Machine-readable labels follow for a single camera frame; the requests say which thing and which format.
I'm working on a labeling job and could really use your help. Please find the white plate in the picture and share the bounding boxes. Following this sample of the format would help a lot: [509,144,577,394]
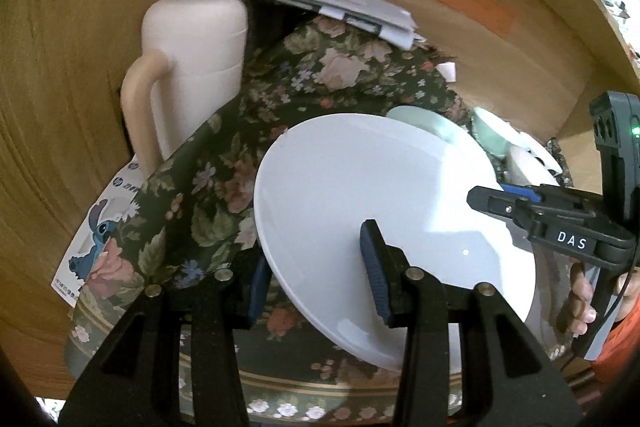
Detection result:
[252,113,537,370]

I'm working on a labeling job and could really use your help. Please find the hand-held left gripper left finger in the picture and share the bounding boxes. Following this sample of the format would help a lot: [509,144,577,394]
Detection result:
[60,252,273,427]

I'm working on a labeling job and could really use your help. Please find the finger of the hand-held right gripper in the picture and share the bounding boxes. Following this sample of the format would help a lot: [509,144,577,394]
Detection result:
[467,187,541,233]
[500,184,603,208]

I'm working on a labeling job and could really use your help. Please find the Stitch cartoon paper box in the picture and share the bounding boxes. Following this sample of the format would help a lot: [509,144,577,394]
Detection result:
[52,157,152,309]

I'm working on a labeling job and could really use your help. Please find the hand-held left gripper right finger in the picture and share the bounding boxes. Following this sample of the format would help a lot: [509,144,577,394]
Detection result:
[360,219,586,427]

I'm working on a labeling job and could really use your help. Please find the pink jug with handle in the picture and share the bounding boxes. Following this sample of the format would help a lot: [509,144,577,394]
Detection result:
[120,0,249,178]

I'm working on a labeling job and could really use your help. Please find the large light green bowl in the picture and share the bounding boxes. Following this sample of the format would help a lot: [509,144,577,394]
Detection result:
[386,105,473,142]

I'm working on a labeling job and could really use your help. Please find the dark floral tablecloth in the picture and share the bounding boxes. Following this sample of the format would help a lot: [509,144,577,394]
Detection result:
[65,14,576,424]

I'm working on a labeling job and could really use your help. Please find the person's right hand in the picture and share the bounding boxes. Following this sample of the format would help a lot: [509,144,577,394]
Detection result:
[567,259,597,336]

